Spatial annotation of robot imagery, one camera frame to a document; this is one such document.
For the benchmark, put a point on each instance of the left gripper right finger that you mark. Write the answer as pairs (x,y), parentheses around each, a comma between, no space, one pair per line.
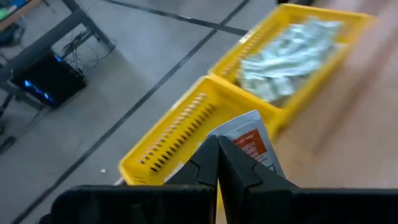
(242,177)

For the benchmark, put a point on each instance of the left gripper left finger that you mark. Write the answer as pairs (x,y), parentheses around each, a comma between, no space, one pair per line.
(205,165)

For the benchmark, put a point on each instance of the white antiseptic towelette packet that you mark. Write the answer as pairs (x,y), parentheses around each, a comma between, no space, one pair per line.
(248,130)

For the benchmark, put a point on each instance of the yellow plastic basket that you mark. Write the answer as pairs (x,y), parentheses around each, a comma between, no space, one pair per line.
(186,124)
(227,62)

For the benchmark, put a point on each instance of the white floor scrap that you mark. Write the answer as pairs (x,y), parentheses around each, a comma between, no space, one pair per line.
(102,170)

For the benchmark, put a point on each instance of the black computer case blue lights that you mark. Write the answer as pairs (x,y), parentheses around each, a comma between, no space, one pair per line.
(49,81)

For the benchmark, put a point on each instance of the black metal table frame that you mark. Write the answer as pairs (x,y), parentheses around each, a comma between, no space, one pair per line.
(46,40)

